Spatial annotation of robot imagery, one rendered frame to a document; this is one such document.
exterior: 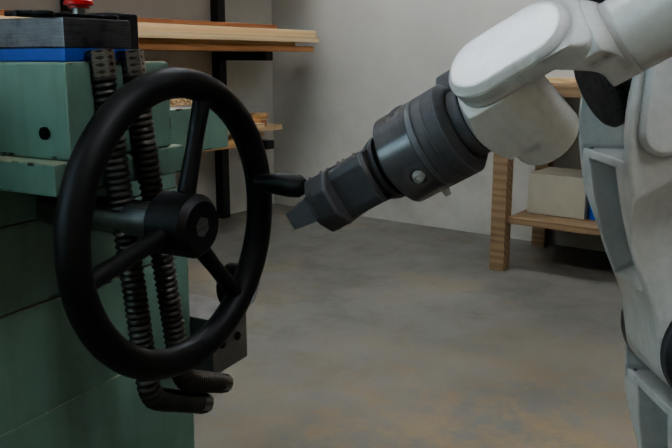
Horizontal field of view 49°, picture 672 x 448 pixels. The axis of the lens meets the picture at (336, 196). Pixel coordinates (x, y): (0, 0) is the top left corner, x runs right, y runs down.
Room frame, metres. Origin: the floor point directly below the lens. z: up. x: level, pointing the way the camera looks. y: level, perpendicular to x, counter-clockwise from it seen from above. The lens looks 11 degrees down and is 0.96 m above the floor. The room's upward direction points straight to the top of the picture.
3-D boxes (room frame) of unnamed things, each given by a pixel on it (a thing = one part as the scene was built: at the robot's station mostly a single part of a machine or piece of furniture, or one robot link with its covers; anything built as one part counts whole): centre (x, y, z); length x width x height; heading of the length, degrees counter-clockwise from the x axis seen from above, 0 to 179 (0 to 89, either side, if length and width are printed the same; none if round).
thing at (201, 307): (1.00, 0.20, 0.58); 0.12 x 0.08 x 0.08; 62
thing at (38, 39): (0.77, 0.26, 0.99); 0.13 x 0.11 x 0.06; 152
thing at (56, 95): (0.76, 0.27, 0.91); 0.15 x 0.14 x 0.09; 152
